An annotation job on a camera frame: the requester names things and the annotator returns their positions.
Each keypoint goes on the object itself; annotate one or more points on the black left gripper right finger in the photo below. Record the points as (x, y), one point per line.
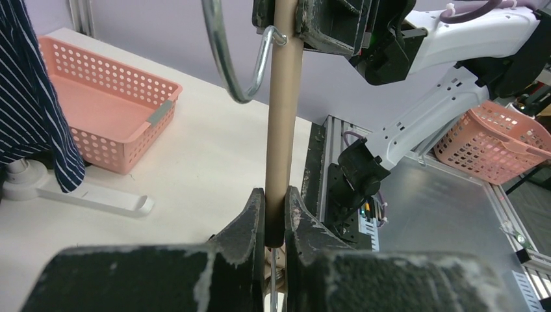
(325, 274)

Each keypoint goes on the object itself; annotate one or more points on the beige clip hanger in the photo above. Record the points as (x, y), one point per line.
(286, 52)

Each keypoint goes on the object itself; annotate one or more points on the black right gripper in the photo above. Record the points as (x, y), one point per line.
(337, 27)

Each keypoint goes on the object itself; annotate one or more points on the navy striped underwear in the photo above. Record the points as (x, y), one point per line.
(32, 120)

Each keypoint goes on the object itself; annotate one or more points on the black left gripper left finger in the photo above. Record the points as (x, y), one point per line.
(225, 273)

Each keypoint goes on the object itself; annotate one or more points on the pink plastic basket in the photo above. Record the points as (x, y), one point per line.
(115, 111)

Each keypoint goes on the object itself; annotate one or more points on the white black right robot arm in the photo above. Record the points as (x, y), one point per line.
(495, 48)

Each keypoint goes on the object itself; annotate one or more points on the silver white clothes rack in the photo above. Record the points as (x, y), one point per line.
(30, 179)

